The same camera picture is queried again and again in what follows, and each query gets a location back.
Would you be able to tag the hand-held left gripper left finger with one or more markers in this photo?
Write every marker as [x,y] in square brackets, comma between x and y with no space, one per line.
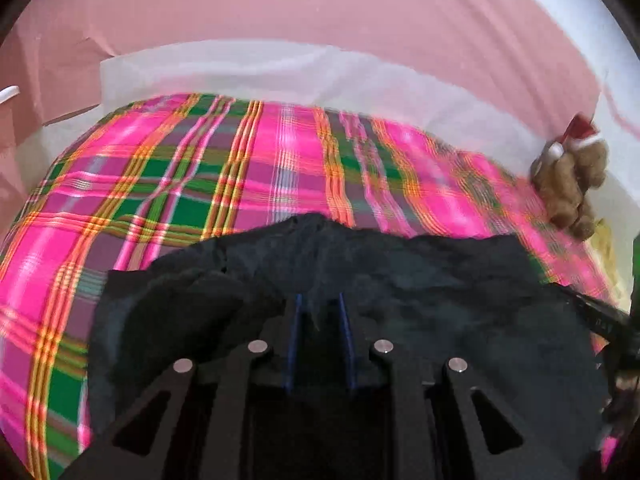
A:
[296,325]

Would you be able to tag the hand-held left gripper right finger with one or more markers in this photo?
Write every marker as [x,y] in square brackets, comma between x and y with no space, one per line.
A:
[346,325]

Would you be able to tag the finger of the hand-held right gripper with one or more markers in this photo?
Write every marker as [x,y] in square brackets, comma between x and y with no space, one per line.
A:
[600,312]

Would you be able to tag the black puffer jacket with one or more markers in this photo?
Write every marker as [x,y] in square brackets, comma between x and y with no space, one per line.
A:
[450,285]

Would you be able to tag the yellow cloth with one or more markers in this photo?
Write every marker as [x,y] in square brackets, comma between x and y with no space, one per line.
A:
[605,245]

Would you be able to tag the brown teddy bear santa hat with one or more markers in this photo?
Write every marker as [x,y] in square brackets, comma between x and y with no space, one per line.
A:
[565,185]

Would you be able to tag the pink green plaid blanket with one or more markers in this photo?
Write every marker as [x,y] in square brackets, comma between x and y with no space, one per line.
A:
[150,185]

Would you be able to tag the white bed sheet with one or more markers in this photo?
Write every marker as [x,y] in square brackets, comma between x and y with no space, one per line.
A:
[300,75]

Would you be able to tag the pink wall cloth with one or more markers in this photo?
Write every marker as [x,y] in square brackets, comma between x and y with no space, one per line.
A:
[300,5]

